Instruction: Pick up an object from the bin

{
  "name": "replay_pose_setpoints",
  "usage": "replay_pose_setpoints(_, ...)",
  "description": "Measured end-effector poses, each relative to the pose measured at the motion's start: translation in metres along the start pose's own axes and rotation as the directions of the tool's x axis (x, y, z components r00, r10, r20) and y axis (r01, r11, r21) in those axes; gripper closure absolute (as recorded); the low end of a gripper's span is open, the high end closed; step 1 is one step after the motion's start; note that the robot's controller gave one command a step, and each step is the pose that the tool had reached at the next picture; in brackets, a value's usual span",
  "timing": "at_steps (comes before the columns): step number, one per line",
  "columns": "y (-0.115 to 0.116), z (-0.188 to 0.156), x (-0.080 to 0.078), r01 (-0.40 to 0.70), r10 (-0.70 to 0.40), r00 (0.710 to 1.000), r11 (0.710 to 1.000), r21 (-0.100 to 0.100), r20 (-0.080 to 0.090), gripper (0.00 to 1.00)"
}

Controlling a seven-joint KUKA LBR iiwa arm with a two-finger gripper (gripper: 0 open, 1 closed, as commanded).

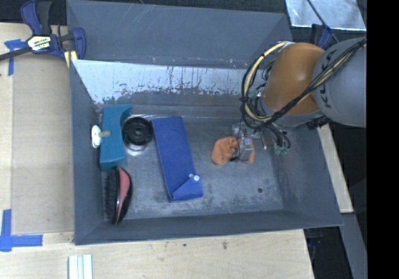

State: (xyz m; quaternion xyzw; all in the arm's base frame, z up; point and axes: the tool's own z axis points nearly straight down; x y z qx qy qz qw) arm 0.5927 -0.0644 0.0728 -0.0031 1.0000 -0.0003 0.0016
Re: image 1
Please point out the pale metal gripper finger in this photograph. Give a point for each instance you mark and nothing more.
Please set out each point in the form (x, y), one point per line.
(248, 150)
(240, 149)

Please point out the orange cloth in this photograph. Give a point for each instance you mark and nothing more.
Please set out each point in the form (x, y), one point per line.
(223, 150)

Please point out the grey metal bin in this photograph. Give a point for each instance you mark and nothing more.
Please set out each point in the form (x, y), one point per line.
(187, 34)

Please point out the teal block with white knob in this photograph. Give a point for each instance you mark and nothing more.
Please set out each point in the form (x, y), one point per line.
(113, 137)

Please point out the black brush with pink back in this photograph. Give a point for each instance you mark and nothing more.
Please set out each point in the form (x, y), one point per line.
(120, 196)

